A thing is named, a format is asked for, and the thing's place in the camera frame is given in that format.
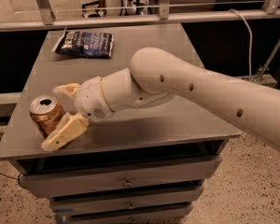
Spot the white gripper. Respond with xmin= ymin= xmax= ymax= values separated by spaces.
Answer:
xmin=41 ymin=77 xmax=114 ymax=151

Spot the orange soda can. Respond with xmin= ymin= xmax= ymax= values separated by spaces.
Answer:
xmin=29 ymin=95 xmax=64 ymax=138

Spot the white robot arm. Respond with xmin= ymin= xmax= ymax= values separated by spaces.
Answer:
xmin=41 ymin=48 xmax=280 ymax=152

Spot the blue chip bag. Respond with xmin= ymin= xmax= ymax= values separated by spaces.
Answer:
xmin=52 ymin=30 xmax=114 ymax=59

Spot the top drawer knob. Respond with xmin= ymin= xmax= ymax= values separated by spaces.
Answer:
xmin=123 ymin=178 xmax=133 ymax=188

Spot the grey drawer cabinet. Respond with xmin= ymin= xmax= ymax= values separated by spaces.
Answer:
xmin=0 ymin=24 xmax=240 ymax=224

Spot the black floor cable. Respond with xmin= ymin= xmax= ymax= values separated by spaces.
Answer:
xmin=0 ymin=168 xmax=22 ymax=189

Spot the white cable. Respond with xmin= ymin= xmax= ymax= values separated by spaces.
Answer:
xmin=228 ymin=8 xmax=254 ymax=81

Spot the metal railing frame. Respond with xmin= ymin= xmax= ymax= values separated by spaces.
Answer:
xmin=0 ymin=0 xmax=280 ymax=32

